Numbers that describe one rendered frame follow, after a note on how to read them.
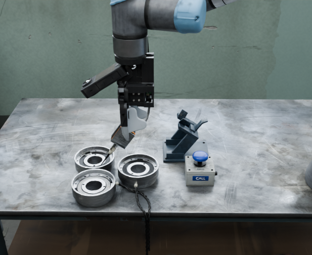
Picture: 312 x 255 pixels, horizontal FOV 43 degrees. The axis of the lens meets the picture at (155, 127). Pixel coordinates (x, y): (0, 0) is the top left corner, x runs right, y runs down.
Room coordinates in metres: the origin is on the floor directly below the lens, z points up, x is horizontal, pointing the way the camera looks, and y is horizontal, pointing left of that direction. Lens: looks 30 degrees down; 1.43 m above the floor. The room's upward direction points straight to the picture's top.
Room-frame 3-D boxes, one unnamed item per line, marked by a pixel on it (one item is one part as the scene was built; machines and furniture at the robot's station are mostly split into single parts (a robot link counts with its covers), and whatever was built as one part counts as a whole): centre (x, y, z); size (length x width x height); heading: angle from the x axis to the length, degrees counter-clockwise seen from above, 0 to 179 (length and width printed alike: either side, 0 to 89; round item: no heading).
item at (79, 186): (0.77, 0.15, 0.82); 0.08 x 0.08 x 0.02
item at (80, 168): (0.87, 0.16, 0.82); 0.10 x 0.10 x 0.04
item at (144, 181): (0.83, 0.04, 0.82); 0.10 x 0.10 x 0.04
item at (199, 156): (0.83, -0.11, 0.85); 0.04 x 0.04 x 0.05
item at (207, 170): (0.83, -0.12, 0.82); 0.08 x 0.07 x 0.05; 89
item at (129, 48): (0.85, 0.05, 1.15); 0.08 x 0.08 x 0.05
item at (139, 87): (0.84, 0.05, 1.07); 0.09 x 0.08 x 0.12; 90
